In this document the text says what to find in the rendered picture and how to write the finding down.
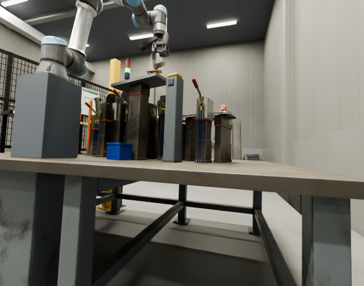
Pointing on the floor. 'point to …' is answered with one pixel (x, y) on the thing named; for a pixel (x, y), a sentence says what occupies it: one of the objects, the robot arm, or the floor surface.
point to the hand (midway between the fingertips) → (154, 68)
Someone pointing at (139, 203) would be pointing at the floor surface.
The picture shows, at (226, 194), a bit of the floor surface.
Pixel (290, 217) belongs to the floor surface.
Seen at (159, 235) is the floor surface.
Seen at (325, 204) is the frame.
